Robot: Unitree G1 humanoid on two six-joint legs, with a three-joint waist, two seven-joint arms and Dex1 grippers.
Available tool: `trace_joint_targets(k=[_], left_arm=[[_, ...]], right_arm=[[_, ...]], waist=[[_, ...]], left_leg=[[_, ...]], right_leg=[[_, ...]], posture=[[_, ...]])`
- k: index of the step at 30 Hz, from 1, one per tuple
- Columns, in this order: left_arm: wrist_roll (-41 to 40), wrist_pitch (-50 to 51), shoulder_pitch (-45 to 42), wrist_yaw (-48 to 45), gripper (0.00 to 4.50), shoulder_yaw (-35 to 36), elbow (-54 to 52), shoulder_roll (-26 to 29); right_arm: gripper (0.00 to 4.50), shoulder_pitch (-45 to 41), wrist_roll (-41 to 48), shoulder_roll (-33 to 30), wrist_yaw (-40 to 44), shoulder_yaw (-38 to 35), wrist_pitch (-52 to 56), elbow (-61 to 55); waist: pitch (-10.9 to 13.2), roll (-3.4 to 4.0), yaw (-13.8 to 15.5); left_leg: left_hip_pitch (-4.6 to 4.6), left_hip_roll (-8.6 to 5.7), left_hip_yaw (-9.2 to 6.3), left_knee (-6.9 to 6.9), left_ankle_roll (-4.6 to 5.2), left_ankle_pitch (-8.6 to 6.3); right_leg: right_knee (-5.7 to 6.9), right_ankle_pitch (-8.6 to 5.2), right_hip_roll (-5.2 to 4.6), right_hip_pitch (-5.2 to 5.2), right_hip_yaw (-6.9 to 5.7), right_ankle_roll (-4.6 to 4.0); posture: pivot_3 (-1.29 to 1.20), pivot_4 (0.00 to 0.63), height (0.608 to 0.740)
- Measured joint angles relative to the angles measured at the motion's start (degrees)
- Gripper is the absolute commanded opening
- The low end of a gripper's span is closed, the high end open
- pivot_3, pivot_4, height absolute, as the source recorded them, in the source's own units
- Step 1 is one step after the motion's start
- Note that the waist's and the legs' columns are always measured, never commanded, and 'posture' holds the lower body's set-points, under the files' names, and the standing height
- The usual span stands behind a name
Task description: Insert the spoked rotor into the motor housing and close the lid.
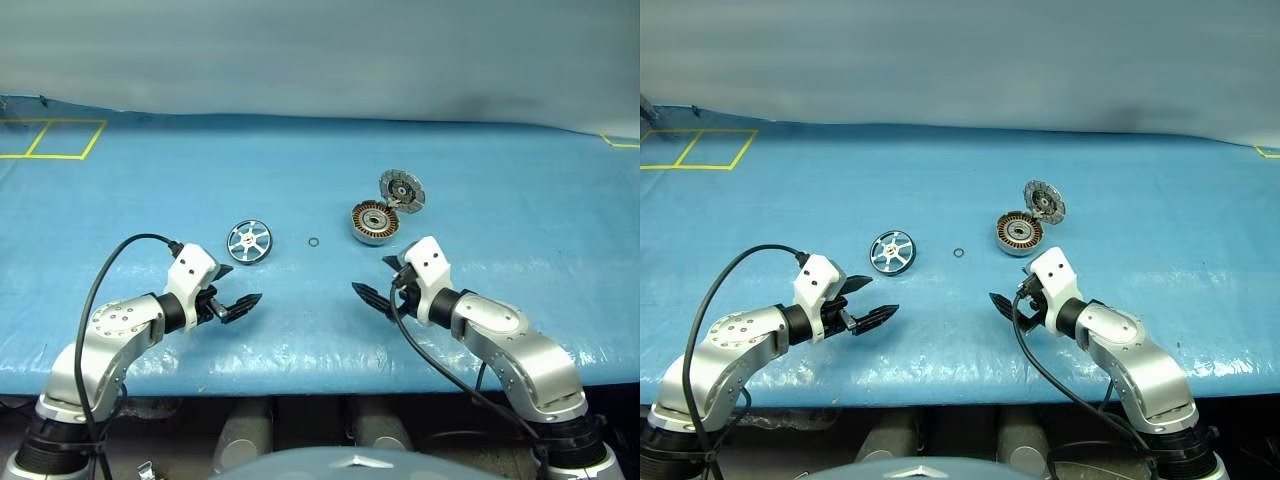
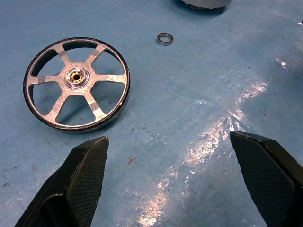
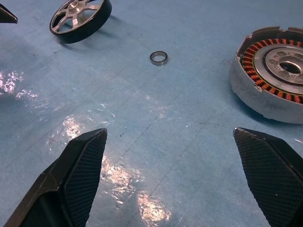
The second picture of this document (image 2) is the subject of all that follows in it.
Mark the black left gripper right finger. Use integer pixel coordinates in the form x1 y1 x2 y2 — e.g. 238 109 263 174
229 131 303 227

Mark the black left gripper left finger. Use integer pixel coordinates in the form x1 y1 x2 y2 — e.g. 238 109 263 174
14 136 110 227

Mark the silver spoked rotor wheel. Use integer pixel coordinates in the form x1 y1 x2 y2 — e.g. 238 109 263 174
23 36 131 135

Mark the motor stator with copper windings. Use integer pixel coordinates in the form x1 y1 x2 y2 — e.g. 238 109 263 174
174 0 234 11

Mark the small steel bearing ring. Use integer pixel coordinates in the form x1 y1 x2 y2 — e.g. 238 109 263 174
156 32 174 46

